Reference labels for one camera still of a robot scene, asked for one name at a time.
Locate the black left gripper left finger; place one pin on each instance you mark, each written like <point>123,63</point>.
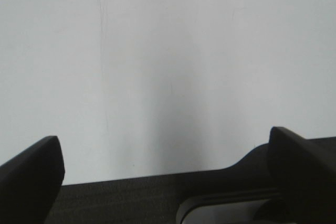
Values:
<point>31,181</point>

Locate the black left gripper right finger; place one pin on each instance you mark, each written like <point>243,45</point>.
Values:
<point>304,171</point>

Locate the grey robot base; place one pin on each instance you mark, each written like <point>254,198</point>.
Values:
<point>233,207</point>

